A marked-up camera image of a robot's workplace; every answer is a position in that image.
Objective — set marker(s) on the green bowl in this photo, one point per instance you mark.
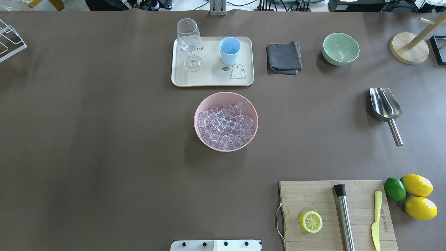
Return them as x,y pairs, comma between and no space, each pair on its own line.
340,49

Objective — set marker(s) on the cream rabbit serving tray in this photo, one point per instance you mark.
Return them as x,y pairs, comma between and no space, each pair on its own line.
213,73

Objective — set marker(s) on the wooden cutting board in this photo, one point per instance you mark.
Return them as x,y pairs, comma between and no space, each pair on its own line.
320,196

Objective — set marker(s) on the white wire cup rack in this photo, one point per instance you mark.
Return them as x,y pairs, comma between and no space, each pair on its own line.
10,41

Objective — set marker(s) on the folded grey cloth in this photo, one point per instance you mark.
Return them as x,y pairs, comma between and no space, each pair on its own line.
285,58

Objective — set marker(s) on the metal ice scoop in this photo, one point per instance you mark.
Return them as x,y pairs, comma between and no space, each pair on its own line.
387,108

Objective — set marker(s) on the yellow plastic knife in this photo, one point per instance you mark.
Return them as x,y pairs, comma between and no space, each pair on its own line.
375,227

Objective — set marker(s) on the aluminium frame post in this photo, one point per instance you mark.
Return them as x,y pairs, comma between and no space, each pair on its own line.
217,7

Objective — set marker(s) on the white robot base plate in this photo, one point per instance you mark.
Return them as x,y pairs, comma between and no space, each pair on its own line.
217,245

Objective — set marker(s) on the lower yellow lemon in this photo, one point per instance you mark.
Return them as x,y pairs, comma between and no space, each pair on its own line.
421,208

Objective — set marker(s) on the green lime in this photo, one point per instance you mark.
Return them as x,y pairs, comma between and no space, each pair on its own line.
395,189

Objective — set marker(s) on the yellow lemon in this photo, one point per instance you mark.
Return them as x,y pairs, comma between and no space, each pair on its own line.
417,185
421,208

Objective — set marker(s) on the pink bowl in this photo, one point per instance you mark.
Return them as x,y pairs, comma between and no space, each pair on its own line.
218,99

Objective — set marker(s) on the half lemon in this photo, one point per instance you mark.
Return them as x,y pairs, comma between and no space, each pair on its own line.
310,221

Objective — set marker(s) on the light blue plastic cup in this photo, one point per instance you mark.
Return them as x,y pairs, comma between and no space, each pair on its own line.
229,49

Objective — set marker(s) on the pile of clear ice cubes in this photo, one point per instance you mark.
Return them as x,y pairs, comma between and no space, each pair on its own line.
226,128

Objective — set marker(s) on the steel muddler black tip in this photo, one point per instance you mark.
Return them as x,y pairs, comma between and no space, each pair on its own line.
340,191

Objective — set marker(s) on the clear wine glass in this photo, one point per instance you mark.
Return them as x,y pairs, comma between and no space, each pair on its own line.
188,38

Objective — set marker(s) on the wooden mug tree stand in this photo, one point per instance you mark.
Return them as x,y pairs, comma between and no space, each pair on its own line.
412,49

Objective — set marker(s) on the upper yellow lemon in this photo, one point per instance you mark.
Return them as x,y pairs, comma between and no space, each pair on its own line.
417,185

